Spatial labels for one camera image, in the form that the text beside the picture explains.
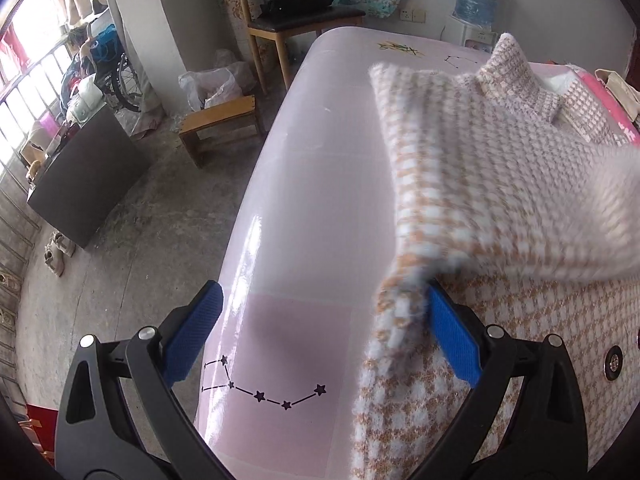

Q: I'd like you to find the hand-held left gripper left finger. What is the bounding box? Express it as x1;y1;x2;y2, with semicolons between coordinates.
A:
54;280;236;480

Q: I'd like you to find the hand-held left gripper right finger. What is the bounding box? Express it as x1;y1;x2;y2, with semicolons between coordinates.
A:
405;280;588;480

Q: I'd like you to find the beige houndstooth fuzzy coat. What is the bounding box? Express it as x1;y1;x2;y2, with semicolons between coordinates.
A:
350;32;640;480

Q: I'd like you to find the dark grey board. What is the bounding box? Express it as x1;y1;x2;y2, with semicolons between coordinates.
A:
26;107;151;251

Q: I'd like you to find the red box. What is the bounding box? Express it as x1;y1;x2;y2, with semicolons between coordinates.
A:
25;404;58;466

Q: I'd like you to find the low wooden stool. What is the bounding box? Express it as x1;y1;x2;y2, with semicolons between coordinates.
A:
179;95;263;168

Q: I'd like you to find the white plastic bag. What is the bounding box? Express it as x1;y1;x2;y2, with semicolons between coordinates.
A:
179;50;258;111

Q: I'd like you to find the wheelchair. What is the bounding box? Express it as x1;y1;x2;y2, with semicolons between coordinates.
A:
60;25;146;113

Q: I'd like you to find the pink floral blanket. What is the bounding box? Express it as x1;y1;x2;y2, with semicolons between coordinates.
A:
575;67;640;148

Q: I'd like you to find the metal window grille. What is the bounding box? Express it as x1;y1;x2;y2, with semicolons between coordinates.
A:
0;0;71;361

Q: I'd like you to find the white water dispenser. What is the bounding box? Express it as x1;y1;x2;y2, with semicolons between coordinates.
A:
442;15;501;56

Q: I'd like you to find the beige garment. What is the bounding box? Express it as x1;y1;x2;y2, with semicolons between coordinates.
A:
595;69;640;121

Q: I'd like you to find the blue bag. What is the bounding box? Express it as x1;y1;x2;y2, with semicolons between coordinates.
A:
92;25;121;61

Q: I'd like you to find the printed cardboard box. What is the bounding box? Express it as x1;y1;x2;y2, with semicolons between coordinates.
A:
216;0;251;56

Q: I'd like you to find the wooden chair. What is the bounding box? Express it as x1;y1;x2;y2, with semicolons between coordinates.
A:
229;0;367;93

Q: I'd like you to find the black bag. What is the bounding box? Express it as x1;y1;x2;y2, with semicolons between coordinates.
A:
259;0;335;18

